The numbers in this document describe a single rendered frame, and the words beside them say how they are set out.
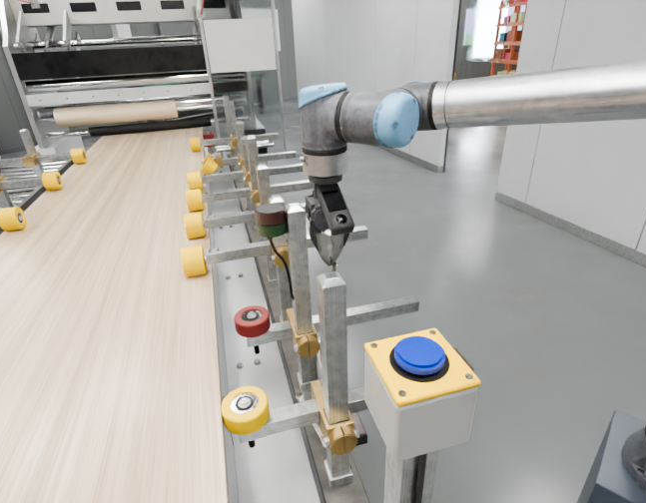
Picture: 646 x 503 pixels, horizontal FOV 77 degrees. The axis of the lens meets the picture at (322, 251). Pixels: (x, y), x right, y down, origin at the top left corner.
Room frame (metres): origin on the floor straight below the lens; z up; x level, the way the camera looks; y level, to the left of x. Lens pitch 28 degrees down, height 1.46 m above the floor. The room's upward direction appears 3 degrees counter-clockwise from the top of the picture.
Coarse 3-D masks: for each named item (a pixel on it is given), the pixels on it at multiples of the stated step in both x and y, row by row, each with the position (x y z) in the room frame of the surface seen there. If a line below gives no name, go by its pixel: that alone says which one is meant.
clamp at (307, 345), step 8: (288, 312) 0.81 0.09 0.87; (296, 328) 0.75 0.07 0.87; (296, 336) 0.72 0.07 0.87; (304, 336) 0.72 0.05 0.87; (312, 336) 0.72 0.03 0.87; (296, 344) 0.71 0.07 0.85; (304, 344) 0.70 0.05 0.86; (312, 344) 0.70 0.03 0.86; (304, 352) 0.70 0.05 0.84; (312, 352) 0.70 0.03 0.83
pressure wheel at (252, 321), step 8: (240, 312) 0.77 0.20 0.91; (248, 312) 0.77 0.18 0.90; (256, 312) 0.77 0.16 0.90; (264, 312) 0.76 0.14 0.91; (240, 320) 0.74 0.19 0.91; (248, 320) 0.74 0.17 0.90; (256, 320) 0.73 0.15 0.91; (264, 320) 0.73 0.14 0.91; (240, 328) 0.72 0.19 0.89; (248, 328) 0.72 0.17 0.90; (256, 328) 0.72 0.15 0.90; (264, 328) 0.73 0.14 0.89; (248, 336) 0.72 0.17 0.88; (256, 336) 0.72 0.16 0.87; (256, 352) 0.75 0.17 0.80
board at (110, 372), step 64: (64, 192) 1.76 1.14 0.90; (128, 192) 1.71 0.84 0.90; (0, 256) 1.13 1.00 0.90; (64, 256) 1.11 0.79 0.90; (128, 256) 1.09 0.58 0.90; (0, 320) 0.79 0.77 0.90; (64, 320) 0.78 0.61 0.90; (128, 320) 0.77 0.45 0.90; (192, 320) 0.75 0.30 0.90; (0, 384) 0.58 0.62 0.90; (64, 384) 0.57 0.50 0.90; (128, 384) 0.57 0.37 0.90; (192, 384) 0.56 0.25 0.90; (0, 448) 0.44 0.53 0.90; (64, 448) 0.43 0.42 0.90; (128, 448) 0.43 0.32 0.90; (192, 448) 0.42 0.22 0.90
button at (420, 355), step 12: (420, 336) 0.27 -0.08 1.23; (396, 348) 0.26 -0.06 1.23; (408, 348) 0.25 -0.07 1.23; (420, 348) 0.25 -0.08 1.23; (432, 348) 0.25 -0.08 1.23; (396, 360) 0.25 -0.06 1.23; (408, 360) 0.24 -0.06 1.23; (420, 360) 0.24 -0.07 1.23; (432, 360) 0.24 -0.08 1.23; (444, 360) 0.24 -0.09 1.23; (420, 372) 0.23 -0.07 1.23; (432, 372) 0.23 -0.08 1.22
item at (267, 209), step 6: (270, 204) 0.76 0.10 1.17; (276, 204) 0.75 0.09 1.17; (258, 210) 0.73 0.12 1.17; (264, 210) 0.73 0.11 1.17; (270, 210) 0.72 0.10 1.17; (276, 210) 0.72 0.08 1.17; (282, 210) 0.72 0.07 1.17; (288, 234) 0.72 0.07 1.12; (270, 240) 0.73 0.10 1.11; (288, 240) 0.73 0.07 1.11; (276, 252) 0.73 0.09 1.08; (282, 258) 0.73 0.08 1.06; (288, 270) 0.73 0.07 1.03; (288, 276) 0.73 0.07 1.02
